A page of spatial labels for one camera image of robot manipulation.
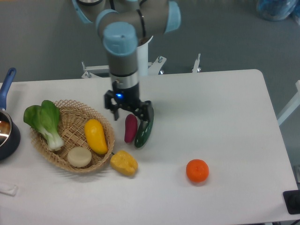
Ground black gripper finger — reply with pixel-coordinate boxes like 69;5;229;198
104;90;119;121
135;100;152;122

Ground dark blue saucepan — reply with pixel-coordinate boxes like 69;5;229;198
0;67;21;160

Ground blue plastic bag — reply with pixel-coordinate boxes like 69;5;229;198
256;0;300;22

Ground black device at table corner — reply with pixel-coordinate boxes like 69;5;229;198
283;190;300;215

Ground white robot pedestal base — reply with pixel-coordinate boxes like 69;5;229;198
81;35;202;79

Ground yellow bell pepper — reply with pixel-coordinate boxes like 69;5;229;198
110;150;138;176

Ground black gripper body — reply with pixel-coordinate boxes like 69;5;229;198
112;81;140;112

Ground white frame at right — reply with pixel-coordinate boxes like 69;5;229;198
277;80;300;126

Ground green bok choy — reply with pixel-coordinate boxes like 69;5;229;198
23;100;64;151

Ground woven wicker basket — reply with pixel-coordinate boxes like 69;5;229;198
30;100;115;173

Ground purple sweet potato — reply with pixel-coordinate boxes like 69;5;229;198
124;114;138;143

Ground round cream white cake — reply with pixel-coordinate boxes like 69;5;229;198
67;147;92;168

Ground yellow mango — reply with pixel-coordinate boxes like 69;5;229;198
84;119;108;155

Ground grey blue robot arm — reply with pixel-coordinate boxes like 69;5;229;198
72;0;181;122

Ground orange mandarin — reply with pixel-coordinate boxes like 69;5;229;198
186;159;210;183

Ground clear plastic piece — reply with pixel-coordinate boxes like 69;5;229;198
0;182;18;196

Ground dark green cucumber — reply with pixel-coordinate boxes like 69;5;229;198
134;106;154;148

